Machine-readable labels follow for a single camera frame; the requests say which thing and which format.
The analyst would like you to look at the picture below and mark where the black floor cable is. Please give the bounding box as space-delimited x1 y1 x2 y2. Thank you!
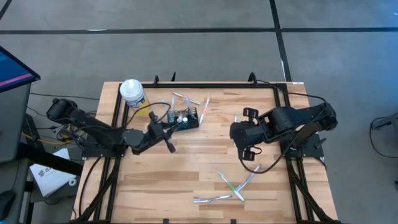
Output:
369 116 398 159

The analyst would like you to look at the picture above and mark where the green white toothbrush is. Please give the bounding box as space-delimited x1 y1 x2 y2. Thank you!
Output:
216 170 246 202

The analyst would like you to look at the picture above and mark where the blue screen monitor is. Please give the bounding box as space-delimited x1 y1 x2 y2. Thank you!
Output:
0 45 41 93

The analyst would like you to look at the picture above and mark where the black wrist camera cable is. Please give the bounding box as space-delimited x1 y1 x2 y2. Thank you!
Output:
126 101 172 125
239 132 301 175

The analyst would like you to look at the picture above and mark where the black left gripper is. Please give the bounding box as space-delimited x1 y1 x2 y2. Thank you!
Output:
130 111 180 156

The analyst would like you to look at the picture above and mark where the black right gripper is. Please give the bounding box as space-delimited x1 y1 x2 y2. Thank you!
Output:
229 108 271 161

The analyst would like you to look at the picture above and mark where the black desk beam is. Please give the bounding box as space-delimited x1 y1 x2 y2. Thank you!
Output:
17 142 85 177

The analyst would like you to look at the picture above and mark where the orange white wrapped toothbrush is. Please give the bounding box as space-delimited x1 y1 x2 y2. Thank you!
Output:
198 95 211 125

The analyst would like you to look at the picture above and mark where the white printed booklet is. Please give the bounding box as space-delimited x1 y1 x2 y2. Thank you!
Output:
29 147 77 198

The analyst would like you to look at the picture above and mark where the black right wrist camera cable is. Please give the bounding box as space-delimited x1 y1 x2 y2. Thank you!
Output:
239 132 301 175

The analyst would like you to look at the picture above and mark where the purple white wrapped toothbrush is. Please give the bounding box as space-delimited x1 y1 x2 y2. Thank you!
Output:
192 194 234 204

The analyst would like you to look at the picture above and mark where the black wire caddy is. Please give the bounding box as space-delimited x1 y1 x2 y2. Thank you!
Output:
167 107 200 131

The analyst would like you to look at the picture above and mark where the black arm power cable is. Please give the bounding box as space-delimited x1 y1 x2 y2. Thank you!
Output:
256 79 327 105

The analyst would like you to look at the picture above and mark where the black left wrist camera cable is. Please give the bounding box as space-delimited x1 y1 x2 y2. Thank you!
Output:
126 101 172 125

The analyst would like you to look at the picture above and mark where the black computer mouse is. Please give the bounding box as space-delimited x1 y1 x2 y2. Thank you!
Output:
0 190 16 215

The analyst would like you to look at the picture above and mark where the yellow Lysol wipes canister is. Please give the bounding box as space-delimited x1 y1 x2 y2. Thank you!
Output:
119 78 152 118

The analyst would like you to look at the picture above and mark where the yellow cable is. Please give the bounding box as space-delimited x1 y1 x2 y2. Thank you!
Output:
21 132 77 147

